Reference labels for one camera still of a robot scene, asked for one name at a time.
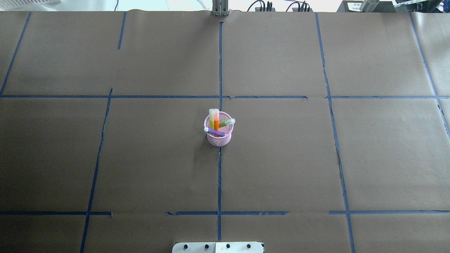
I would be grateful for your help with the green highlighter pen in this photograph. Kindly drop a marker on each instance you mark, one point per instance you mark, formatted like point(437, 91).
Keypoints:
point(226, 123)

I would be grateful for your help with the purple marker pen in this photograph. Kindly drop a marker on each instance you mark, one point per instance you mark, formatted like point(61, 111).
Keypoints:
point(214, 132)

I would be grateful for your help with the orange highlighter pen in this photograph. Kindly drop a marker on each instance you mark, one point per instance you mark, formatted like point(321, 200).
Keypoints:
point(217, 119)

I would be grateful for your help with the yellow highlighter pen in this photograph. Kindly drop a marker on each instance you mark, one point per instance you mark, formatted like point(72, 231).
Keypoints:
point(212, 118)

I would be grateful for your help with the pink mesh pen holder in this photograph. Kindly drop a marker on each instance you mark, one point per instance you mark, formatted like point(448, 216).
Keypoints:
point(227, 129)

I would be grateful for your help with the aluminium frame post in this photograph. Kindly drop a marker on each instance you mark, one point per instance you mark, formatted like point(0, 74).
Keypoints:
point(220, 8)

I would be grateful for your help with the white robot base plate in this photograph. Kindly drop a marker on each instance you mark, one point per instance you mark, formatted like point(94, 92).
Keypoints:
point(219, 247)

